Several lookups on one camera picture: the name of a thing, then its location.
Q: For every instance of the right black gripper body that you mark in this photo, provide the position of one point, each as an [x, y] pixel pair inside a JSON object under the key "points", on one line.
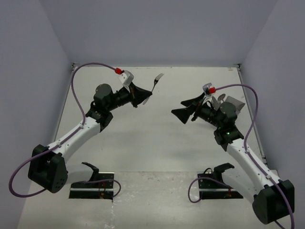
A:
{"points": [[206, 112]]}

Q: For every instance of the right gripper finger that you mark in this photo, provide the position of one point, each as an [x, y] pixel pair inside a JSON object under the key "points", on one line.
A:
{"points": [[196, 100], [183, 114]]}

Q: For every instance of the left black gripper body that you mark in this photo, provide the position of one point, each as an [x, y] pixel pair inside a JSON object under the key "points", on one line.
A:
{"points": [[121, 98]]}

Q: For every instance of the short steel knife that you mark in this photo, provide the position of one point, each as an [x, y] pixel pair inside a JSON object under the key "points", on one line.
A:
{"points": [[216, 103]]}

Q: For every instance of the steel fork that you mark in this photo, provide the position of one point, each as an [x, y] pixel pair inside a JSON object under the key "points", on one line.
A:
{"points": [[156, 80]]}

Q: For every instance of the clear plastic utensil container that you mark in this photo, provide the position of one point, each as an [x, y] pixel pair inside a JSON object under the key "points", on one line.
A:
{"points": [[237, 103]]}

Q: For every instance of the plain steel spoon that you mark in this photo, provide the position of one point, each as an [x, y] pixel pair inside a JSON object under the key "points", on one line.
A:
{"points": [[221, 98]]}

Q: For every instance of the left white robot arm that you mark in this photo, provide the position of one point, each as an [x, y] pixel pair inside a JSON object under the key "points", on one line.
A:
{"points": [[48, 167]]}

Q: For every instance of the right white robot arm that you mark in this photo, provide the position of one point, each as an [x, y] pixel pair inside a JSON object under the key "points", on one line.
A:
{"points": [[271, 197]]}

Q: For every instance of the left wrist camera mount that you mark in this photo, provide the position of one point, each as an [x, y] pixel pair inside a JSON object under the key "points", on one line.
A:
{"points": [[125, 77]]}

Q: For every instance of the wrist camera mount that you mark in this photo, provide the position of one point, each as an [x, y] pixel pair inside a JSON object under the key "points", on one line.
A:
{"points": [[125, 77], [208, 90]]}

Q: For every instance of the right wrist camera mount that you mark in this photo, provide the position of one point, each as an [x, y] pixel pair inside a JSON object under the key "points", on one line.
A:
{"points": [[208, 90]]}

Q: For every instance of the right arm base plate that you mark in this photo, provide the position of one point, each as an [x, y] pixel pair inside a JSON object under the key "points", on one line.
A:
{"points": [[209, 189]]}

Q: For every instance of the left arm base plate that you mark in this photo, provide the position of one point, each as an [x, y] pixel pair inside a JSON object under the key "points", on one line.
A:
{"points": [[103, 190]]}

